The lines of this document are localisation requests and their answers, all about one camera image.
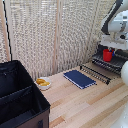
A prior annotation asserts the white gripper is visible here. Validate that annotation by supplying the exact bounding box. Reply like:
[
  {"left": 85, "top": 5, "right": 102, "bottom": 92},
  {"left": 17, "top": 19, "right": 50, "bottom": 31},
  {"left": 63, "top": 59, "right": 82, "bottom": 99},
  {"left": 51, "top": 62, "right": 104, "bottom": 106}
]
[{"left": 98, "top": 33, "right": 128, "bottom": 57}]

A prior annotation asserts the red plastic cup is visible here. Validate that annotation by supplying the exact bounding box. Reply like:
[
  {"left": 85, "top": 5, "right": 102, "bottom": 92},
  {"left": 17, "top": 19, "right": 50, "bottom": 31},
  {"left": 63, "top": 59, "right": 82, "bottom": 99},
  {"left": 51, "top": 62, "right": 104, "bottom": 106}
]
[{"left": 102, "top": 48, "right": 114, "bottom": 63}]

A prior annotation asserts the blue hardcover book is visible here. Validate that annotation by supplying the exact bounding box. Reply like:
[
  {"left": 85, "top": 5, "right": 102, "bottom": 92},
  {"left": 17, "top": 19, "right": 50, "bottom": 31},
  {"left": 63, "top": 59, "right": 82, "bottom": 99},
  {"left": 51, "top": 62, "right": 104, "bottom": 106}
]
[{"left": 62, "top": 69, "right": 98, "bottom": 90}]

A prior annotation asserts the black dish rack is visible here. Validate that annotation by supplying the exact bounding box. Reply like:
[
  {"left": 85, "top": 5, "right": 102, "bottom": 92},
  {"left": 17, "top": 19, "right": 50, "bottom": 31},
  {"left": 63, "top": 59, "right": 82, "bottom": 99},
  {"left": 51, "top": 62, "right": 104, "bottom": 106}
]
[{"left": 91, "top": 39, "right": 128, "bottom": 76}]

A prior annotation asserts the yellow food piece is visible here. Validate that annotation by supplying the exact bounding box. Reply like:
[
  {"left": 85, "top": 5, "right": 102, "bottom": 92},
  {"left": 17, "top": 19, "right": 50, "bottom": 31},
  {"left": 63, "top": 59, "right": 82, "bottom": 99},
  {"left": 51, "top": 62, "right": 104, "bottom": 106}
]
[
  {"left": 39, "top": 81, "right": 51, "bottom": 87},
  {"left": 35, "top": 78, "right": 47, "bottom": 85}
]

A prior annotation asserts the white bowl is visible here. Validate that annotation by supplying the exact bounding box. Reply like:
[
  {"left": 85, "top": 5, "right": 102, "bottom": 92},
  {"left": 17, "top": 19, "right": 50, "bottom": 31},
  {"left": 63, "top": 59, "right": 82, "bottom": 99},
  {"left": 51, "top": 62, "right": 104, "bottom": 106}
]
[{"left": 35, "top": 76, "right": 53, "bottom": 92}]

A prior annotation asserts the woven folding screen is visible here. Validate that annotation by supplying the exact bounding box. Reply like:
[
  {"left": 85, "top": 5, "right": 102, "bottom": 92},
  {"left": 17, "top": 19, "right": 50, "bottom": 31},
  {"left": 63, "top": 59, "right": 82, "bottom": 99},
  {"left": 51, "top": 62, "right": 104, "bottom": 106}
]
[{"left": 0, "top": 0, "right": 118, "bottom": 81}]

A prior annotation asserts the black fabric storage box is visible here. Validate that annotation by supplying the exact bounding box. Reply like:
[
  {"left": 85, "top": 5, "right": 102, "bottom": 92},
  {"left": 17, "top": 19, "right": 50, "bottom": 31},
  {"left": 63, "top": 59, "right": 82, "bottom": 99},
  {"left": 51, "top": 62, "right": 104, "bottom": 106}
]
[{"left": 0, "top": 59, "right": 52, "bottom": 128}]

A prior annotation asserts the thin black pole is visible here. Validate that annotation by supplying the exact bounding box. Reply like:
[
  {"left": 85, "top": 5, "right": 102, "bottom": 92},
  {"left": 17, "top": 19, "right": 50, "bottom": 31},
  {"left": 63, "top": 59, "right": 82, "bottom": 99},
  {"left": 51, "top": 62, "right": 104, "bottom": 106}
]
[{"left": 2, "top": 0, "right": 13, "bottom": 63}]

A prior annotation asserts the black wire rack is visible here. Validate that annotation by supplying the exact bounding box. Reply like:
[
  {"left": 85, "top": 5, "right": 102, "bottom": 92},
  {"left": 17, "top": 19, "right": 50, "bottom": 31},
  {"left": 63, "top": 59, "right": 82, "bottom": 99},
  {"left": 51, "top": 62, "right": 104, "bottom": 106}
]
[{"left": 79, "top": 64, "right": 112, "bottom": 85}]

